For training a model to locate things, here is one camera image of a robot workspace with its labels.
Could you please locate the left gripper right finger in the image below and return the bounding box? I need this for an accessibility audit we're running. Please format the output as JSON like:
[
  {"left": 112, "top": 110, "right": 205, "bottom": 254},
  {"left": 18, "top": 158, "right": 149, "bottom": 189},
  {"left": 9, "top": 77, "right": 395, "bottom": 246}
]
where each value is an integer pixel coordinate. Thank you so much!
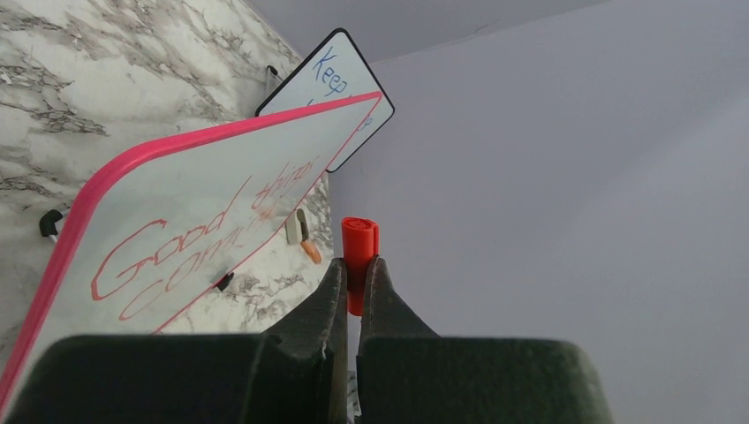
[{"left": 355, "top": 256, "right": 614, "bottom": 423}]

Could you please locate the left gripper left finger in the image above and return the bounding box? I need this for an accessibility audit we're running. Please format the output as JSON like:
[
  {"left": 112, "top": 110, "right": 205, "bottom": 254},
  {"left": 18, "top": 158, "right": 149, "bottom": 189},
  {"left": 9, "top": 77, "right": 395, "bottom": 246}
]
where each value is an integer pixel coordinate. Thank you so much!
[{"left": 6, "top": 258, "right": 347, "bottom": 423}]

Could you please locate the red marker cap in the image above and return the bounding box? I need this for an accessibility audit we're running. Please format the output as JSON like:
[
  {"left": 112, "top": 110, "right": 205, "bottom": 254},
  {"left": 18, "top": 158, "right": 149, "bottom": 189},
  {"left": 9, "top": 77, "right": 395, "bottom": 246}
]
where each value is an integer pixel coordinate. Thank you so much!
[{"left": 341, "top": 216, "right": 380, "bottom": 316}]

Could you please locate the red framed whiteboard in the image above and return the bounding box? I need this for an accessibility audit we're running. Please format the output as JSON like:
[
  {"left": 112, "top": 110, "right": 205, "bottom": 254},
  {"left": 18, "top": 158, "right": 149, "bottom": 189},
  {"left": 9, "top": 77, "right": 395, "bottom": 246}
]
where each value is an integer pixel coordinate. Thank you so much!
[{"left": 1, "top": 91, "right": 382, "bottom": 413}]

